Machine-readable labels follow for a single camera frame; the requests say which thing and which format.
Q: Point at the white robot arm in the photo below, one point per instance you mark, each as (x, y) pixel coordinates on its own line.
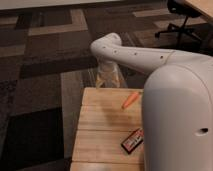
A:
(177, 103)

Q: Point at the orange carrot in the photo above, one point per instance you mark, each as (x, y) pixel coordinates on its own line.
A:
(130, 99)

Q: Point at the black red candy box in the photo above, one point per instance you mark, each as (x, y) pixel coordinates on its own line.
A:
(133, 141)

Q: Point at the wooden desk corner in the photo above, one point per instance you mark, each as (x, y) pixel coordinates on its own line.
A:
(205, 7)

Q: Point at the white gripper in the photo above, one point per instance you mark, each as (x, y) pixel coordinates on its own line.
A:
(107, 66)

